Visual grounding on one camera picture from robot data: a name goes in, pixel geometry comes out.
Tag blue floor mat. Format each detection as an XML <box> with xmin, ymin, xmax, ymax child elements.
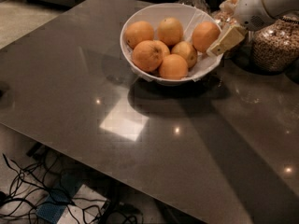
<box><xmin>36</xmin><ymin>174</ymin><xmax>82</xmax><ymax>224</ymax></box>

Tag glass jar of cereal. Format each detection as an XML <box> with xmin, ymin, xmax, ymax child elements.
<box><xmin>251</xmin><ymin>16</ymin><xmax>299</xmax><ymax>73</ymax></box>

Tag pale orange centre right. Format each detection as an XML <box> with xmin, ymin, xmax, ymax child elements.
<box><xmin>171</xmin><ymin>41</ymin><xmax>197</xmax><ymax>69</ymax></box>

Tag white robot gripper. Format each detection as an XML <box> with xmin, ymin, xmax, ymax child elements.
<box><xmin>206</xmin><ymin>0</ymin><xmax>299</xmax><ymax>56</ymax></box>

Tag partly hidden centre orange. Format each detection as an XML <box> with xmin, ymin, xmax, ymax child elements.
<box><xmin>155</xmin><ymin>40</ymin><xmax>170</xmax><ymax>58</ymax></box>

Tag white bowl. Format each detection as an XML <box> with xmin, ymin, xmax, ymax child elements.
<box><xmin>120</xmin><ymin>2</ymin><xmax>226</xmax><ymax>87</ymax></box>

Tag glass jar of nuts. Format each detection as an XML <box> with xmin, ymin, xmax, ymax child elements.
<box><xmin>212</xmin><ymin>0</ymin><xmax>240</xmax><ymax>29</ymax></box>

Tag black floor cables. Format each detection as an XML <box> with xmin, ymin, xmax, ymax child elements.
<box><xmin>0</xmin><ymin>147</ymin><xmax>144</xmax><ymax>224</ymax></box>

